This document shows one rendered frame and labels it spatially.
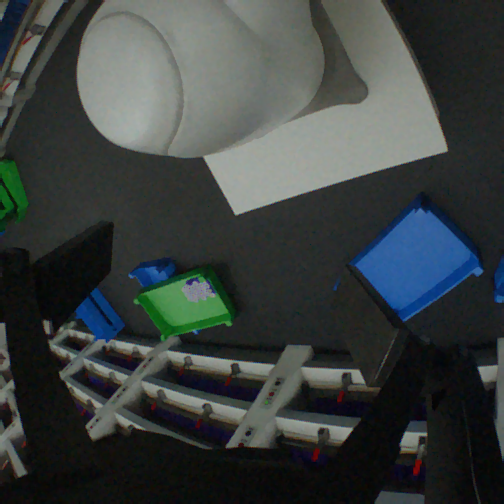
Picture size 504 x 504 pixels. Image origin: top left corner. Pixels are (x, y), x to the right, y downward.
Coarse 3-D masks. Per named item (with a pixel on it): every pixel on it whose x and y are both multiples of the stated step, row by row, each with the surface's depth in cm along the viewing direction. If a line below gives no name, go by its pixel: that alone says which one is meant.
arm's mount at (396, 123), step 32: (320, 0) 30; (352, 0) 28; (352, 32) 31; (384, 32) 29; (352, 64) 33; (384, 64) 31; (384, 96) 34; (416, 96) 32; (288, 128) 42; (320, 128) 40; (352, 128) 38; (384, 128) 36; (416, 128) 34; (224, 160) 51; (256, 160) 48; (288, 160) 45; (320, 160) 43; (352, 160) 40; (384, 160) 38; (224, 192) 54; (256, 192) 51; (288, 192) 48
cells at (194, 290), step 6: (198, 276) 104; (186, 282) 104; (192, 282) 104; (198, 282) 102; (204, 282) 101; (186, 288) 103; (192, 288) 103; (198, 288) 102; (204, 288) 102; (210, 288) 102; (186, 294) 104; (192, 294) 104; (198, 294) 104; (204, 294) 103; (210, 294) 103; (192, 300) 105; (198, 300) 105
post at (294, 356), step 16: (288, 352) 106; (304, 352) 103; (288, 368) 99; (288, 384) 93; (256, 400) 92; (288, 400) 90; (256, 416) 86; (272, 416) 84; (240, 432) 83; (256, 432) 81
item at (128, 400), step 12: (156, 348) 146; (168, 348) 142; (144, 360) 140; (156, 360) 136; (144, 372) 131; (156, 372) 134; (132, 384) 126; (132, 396) 122; (108, 408) 116; (132, 408) 121; (96, 432) 105; (108, 432) 109
